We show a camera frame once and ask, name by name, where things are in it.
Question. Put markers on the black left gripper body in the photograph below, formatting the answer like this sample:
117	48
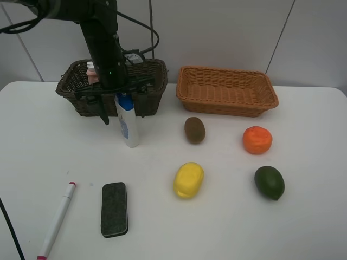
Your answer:
117	80

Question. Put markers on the orange tangerine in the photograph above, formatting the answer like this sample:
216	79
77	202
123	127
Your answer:
257	140

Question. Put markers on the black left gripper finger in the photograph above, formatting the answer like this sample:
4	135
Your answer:
142	99
95	105

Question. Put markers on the white bottle blue cap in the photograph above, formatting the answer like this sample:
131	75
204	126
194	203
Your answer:
127	118

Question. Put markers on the dark green avocado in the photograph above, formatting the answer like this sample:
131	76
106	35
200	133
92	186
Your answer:
269	182

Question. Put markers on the yellow lemon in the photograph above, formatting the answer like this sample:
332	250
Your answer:
188	180

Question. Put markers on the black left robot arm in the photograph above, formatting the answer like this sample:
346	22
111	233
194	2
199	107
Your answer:
98	22

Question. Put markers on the orange wicker basket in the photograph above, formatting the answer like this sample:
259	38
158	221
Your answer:
225	91

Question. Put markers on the white marker red cap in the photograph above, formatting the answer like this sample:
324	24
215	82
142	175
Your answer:
56	222

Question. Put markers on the brown kiwi fruit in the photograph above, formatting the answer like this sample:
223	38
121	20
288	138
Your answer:
194	130

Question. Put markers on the dark green whiteboard eraser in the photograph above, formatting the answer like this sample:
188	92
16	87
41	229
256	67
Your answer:
114	215

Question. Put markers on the pink bottle white cap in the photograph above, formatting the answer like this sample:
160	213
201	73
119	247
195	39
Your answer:
91	73

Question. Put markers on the dark brown wicker basket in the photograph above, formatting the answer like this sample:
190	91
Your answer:
75	77

